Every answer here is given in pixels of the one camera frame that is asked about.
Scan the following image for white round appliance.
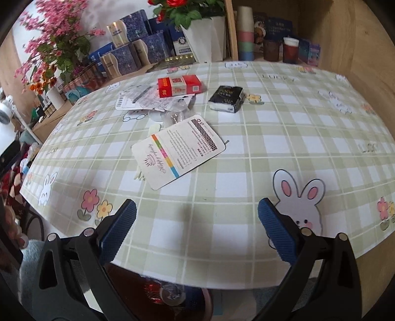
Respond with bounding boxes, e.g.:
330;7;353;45
0;96;15;149

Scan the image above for picture printed box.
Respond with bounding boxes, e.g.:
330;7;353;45
253;12;269;42

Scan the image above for person's left hand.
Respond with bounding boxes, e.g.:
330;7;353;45
4;213;29;251

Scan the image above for white angular flower pot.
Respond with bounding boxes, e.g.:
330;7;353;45
180;15;226;64

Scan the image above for small purple box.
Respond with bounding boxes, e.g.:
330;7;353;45
309;43;321;67

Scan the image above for gold tray of vials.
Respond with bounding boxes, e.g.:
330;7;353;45
146;56;198;73

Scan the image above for corrugated painted planter box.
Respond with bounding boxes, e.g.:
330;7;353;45
63;69;103;103

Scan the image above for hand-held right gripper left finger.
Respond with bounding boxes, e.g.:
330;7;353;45
32;199;137;321

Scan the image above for clear plastic wrap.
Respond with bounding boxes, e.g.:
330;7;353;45
147;95;196;128

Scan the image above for dark blue printed box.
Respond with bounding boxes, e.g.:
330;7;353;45
265;19;294;43

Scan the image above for brown glass jar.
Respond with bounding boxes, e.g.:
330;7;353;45
263;39;281;61

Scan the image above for black tissue pack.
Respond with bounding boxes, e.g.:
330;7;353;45
208;85;244;113

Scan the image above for gold blue gift box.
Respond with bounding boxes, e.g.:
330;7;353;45
99;43;138;79
106;9;149;48
133;32;169;67

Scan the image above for row of small amber bottles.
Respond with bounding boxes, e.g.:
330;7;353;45
39;99;58;120

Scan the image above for red artificial roses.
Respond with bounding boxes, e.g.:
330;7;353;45
148;0;226;30

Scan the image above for crushed red can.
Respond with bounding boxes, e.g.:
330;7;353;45
142;279;161;302

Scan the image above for red patterned cloth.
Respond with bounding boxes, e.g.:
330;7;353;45
8;145;36;217

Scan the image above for checked rabbit print tablecloth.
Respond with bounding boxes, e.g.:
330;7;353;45
19;60;395;289

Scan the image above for orange artificial flowers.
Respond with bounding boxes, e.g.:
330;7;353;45
29;69;58;95

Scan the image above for person's left forearm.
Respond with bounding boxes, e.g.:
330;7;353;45
19;241;47;280

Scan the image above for flat blue box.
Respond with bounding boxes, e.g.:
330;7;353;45
89;41;115;64

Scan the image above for stack of pastel cups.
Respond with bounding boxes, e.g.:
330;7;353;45
236;5;255;61

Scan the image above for white ribbed vase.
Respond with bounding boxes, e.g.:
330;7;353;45
46;86;64;110

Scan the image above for small blue box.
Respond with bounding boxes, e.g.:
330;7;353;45
298;39;311;64

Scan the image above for brown round bin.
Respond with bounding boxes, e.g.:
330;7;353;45
105;265;214;321

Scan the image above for white birthday tableware card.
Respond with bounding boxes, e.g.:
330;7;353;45
131;116;226;189

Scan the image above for red cigarette pack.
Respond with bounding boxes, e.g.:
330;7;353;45
157;74;203;99

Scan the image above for blue white emblem box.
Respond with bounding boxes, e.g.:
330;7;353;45
168;25;194;58

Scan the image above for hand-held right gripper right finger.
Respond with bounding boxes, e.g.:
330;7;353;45
257;198;362;321

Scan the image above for pink artificial flower plant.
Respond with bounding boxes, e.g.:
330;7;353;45
15;0;107;87

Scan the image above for wooden shelf unit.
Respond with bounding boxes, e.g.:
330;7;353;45
224;0;371;67

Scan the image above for dark blue box red logo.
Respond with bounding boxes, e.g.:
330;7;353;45
146;17;173;35

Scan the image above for red brown jar white lid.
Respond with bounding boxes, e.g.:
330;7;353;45
282;37;300;64

